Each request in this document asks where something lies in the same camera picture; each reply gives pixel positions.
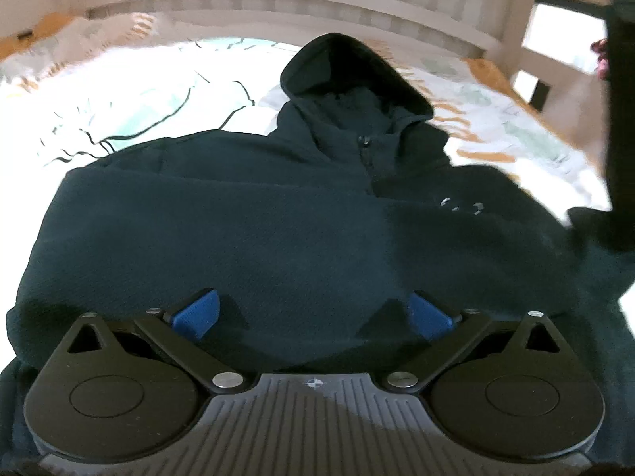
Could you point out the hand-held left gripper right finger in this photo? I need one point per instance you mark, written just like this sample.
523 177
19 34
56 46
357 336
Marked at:
427 315

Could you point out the person's right hand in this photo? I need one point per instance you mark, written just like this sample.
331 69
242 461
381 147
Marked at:
601 59

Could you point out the dark hooded zip jacket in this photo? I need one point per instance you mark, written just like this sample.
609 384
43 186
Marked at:
273 218

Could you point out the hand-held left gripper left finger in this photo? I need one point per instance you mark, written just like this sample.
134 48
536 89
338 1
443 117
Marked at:
196 315

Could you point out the pale wooden bed frame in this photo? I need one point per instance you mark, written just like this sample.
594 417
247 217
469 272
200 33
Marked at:
297 12

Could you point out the white leaf print duvet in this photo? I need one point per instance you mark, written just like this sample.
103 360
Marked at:
149 84

